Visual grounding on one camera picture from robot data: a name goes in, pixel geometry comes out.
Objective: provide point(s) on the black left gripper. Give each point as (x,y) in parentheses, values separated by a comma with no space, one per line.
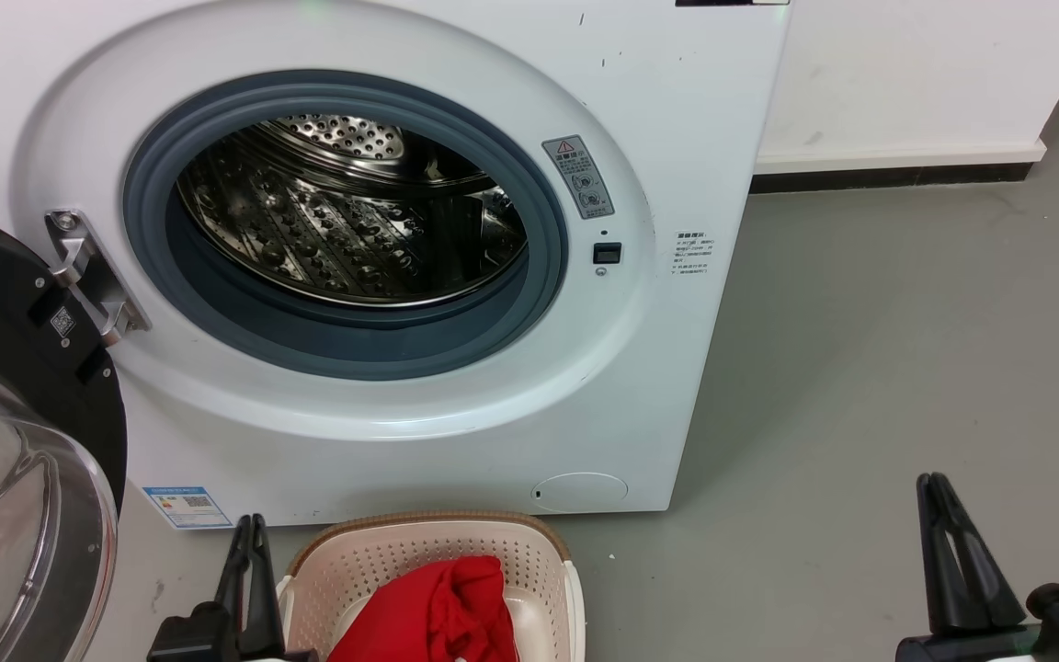
(199,639)

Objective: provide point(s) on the red and white garment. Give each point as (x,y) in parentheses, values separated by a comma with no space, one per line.
(438,616)

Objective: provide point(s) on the cream perforated laundry basket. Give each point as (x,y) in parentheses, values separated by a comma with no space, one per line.
(355,570)

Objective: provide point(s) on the stainless steel washing machine drum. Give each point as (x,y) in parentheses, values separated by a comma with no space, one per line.
(327,230)

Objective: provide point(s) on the blue energy rating label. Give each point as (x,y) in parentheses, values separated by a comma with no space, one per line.
(187,507)

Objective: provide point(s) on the grey rubber door gasket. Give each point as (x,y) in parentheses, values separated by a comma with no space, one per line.
(346,345)

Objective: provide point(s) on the QR code sticker on door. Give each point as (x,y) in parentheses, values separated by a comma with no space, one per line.
(62,322)

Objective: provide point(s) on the round white filter cover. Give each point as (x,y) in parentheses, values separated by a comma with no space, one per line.
(579,492)

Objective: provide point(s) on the silver metal door hinge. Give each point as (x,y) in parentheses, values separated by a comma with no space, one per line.
(93,276)

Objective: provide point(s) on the black skirting strip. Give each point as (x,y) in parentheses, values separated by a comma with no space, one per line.
(888,177)

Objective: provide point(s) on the small printed text label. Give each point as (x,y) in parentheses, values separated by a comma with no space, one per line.
(693,254)

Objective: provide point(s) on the black door latch socket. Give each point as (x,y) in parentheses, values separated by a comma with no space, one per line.
(607,253)

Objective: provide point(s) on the grey warning sticker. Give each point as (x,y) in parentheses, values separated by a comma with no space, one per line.
(578,176)

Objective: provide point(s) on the white front-load washing machine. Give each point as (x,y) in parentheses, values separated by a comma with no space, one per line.
(667,138)

